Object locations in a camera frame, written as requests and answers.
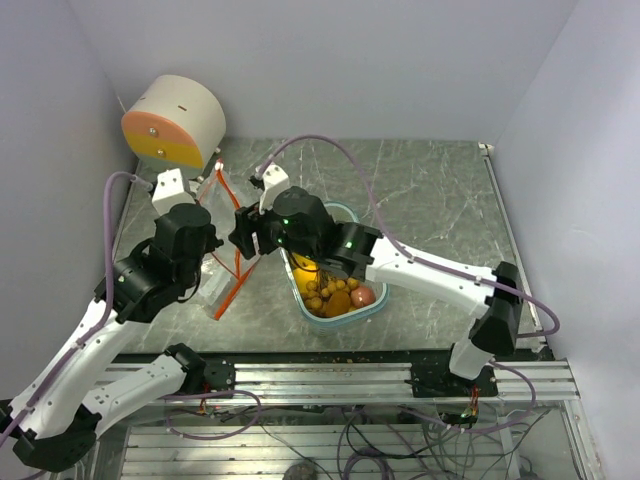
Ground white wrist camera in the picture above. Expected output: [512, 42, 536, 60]
[151, 168, 195, 216]
[250, 163, 290, 214]

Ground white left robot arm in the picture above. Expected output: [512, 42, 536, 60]
[1, 203, 223, 472]

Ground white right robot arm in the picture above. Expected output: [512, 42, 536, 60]
[229, 187, 522, 396]

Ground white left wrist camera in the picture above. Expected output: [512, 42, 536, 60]
[151, 168, 195, 216]

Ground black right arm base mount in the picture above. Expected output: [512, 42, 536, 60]
[406, 362, 498, 398]

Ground light blue fruit basket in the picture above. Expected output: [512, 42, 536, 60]
[279, 200, 390, 334]

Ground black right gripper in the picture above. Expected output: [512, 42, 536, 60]
[230, 187, 319, 262]

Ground orange-brown fruit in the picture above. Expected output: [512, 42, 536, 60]
[325, 291, 351, 318]

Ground round white drawer box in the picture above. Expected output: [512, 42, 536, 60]
[121, 75, 227, 179]

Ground clear zip bag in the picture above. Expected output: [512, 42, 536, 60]
[196, 159, 258, 297]
[197, 258, 240, 321]

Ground aluminium extrusion rail frame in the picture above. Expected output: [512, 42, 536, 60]
[74, 354, 604, 479]

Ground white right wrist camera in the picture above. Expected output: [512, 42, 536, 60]
[250, 163, 290, 214]

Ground bunch of brown longans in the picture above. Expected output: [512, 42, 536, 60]
[300, 278, 360, 318]

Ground tangled cables below table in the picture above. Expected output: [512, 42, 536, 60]
[162, 389, 551, 480]

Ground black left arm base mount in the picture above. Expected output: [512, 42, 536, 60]
[165, 343, 236, 395]

